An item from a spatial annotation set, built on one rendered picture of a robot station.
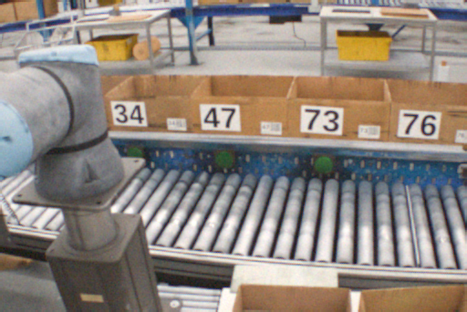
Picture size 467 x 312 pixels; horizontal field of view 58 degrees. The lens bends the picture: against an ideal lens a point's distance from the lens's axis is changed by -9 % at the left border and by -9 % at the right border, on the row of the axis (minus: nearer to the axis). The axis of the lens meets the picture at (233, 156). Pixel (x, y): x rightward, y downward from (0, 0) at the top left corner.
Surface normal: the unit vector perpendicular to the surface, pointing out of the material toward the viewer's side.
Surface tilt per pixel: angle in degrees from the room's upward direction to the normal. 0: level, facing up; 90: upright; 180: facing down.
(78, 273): 90
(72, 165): 67
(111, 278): 90
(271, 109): 90
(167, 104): 90
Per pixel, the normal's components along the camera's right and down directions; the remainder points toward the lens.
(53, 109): 0.94, -0.12
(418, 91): -0.23, 0.44
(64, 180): 0.07, 0.06
